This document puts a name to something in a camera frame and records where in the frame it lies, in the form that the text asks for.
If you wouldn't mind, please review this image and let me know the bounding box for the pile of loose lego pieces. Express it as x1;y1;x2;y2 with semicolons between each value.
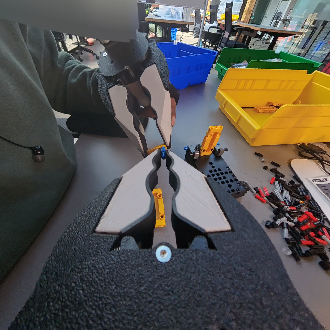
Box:
253;151;330;271

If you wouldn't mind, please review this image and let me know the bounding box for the person's left forearm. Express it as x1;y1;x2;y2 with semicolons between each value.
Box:
51;51;111;116

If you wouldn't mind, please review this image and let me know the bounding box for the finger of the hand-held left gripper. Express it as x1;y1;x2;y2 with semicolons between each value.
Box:
139;64;173;149
107;84;148;157

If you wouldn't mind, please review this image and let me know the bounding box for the white stand base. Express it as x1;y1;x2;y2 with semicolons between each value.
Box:
290;158;330;217

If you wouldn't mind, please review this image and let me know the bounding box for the heap of yellow lego parts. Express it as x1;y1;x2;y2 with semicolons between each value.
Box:
253;102;284;114

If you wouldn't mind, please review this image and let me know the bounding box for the wooden office desk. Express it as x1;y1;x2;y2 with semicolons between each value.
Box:
232;22;305;49

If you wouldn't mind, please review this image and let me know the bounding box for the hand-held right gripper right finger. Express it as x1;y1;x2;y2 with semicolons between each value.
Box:
166;150;232;234

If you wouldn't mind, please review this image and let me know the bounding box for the black cable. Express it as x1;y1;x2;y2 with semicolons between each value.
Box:
297;143;330;173

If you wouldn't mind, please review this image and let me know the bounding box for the person's left hand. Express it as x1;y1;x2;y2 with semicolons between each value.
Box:
169;97;177;128

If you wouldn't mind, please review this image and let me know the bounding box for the sticker sheet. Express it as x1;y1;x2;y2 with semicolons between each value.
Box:
309;177;330;204

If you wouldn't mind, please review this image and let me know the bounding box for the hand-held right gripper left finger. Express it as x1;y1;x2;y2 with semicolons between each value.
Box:
96;150;161;235

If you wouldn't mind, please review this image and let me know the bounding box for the green storage bin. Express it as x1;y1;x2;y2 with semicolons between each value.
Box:
216;48;323;80

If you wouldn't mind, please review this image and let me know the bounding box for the black earphone with cable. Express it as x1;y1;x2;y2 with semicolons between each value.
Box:
0;135;46;163

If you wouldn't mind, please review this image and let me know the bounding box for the black mesh chair armrest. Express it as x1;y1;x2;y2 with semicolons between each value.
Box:
66;113;142;139

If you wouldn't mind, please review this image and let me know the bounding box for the black lego model yellow beam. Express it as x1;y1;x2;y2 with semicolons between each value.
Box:
183;125;250;199

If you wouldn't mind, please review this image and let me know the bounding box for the black office chair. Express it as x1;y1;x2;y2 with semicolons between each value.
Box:
217;3;235;52
201;21;217;48

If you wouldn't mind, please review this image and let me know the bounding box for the blue storage bin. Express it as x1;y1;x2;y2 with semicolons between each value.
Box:
156;41;218;90

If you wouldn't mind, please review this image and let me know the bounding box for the yellow storage bin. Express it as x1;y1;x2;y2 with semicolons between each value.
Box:
216;68;330;146

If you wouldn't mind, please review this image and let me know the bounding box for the yellow lego panel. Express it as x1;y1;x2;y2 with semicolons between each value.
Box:
153;188;166;228

